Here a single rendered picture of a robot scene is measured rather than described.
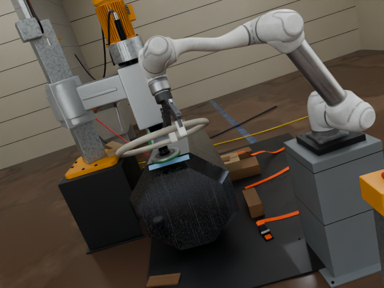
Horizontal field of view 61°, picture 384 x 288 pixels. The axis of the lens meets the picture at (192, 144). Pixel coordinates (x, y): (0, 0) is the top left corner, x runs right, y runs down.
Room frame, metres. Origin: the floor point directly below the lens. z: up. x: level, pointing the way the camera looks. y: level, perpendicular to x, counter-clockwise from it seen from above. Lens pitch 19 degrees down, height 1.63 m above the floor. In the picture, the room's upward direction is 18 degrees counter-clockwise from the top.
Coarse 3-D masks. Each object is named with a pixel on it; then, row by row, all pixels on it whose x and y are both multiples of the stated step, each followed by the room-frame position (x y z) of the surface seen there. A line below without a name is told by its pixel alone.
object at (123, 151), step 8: (192, 120) 1.41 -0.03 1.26; (200, 120) 1.44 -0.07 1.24; (208, 120) 1.53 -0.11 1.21; (168, 128) 1.35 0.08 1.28; (176, 128) 1.36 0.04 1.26; (192, 128) 1.72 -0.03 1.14; (200, 128) 1.65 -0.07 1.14; (144, 136) 1.35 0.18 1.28; (152, 136) 1.34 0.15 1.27; (160, 136) 1.34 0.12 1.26; (184, 136) 1.74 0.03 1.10; (128, 144) 1.38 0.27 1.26; (136, 144) 1.36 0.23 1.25; (152, 144) 1.76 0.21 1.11; (160, 144) 1.76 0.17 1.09; (120, 152) 1.43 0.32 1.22; (128, 152) 1.63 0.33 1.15; (136, 152) 1.68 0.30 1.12
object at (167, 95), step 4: (164, 92) 1.40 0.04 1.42; (168, 92) 1.40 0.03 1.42; (156, 96) 1.40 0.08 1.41; (160, 96) 1.39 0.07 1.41; (164, 96) 1.39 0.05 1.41; (168, 96) 1.39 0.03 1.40; (172, 96) 1.42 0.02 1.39; (156, 100) 1.41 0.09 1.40; (160, 100) 1.39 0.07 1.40; (164, 100) 1.39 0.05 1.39; (160, 104) 1.44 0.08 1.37; (164, 104) 1.40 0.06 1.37; (168, 108) 1.37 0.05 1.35
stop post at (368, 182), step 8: (360, 176) 0.85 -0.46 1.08; (368, 176) 0.84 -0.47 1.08; (376, 176) 0.82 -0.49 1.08; (360, 184) 0.85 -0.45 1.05; (368, 184) 0.80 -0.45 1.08; (376, 184) 0.79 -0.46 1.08; (368, 192) 0.81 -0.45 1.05; (376, 192) 0.76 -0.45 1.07; (368, 200) 0.81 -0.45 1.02; (376, 200) 0.77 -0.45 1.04; (376, 208) 0.77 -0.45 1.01; (376, 216) 0.82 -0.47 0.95; (376, 224) 0.83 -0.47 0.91; (376, 232) 0.83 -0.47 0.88
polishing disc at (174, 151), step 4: (168, 148) 2.31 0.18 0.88; (172, 148) 2.28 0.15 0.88; (176, 148) 2.25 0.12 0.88; (172, 152) 2.19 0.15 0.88; (176, 152) 2.17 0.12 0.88; (152, 156) 2.25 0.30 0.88; (156, 156) 2.22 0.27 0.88; (160, 156) 2.19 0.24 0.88; (164, 156) 2.17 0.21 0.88; (168, 156) 2.14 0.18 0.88; (172, 156) 2.13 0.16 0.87; (152, 160) 2.18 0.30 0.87; (156, 160) 2.14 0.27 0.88; (160, 160) 2.12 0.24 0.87; (164, 160) 2.11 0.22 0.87
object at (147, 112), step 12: (120, 72) 2.11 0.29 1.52; (132, 72) 2.12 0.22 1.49; (132, 84) 2.11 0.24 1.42; (144, 84) 2.12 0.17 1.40; (132, 96) 2.11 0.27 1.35; (144, 96) 2.12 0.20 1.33; (132, 108) 2.11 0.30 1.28; (144, 108) 2.12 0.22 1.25; (156, 108) 2.13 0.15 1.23; (144, 120) 2.11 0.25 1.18; (156, 120) 2.12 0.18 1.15
